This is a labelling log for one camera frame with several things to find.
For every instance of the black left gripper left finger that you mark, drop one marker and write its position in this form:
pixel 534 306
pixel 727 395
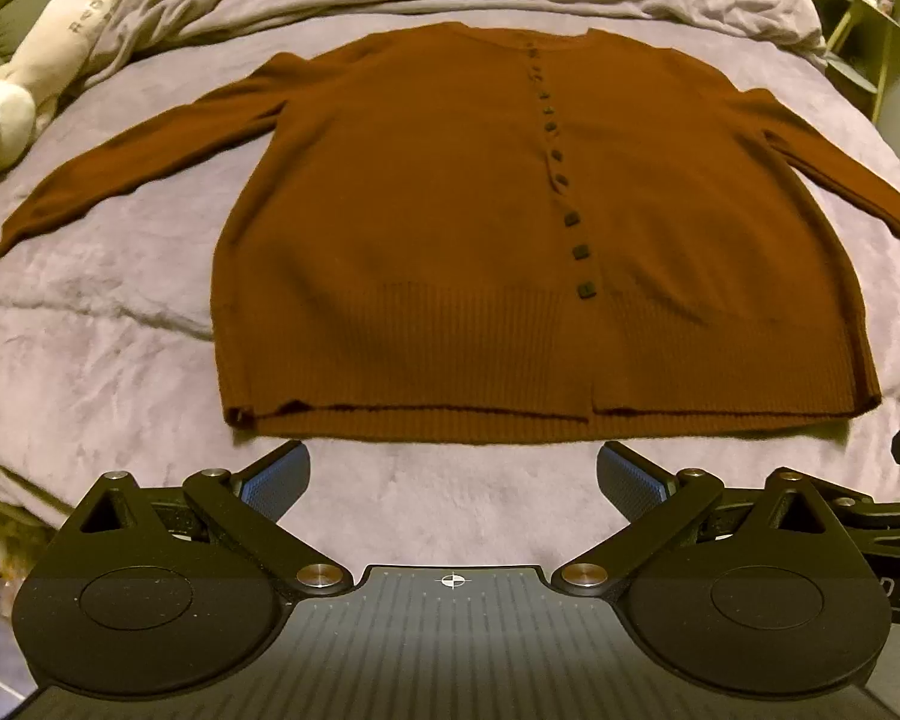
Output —
pixel 237 511

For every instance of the yellow green side table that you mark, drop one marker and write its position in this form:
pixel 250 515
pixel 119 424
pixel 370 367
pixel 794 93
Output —
pixel 860 49

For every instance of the lilac fleece bed sheet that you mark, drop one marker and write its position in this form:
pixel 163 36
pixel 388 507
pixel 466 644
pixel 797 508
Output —
pixel 106 360

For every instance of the rust brown knit cardigan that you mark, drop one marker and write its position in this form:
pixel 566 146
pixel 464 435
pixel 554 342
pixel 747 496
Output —
pixel 494 236

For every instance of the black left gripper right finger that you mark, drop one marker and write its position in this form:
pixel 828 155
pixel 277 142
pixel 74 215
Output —
pixel 689 535

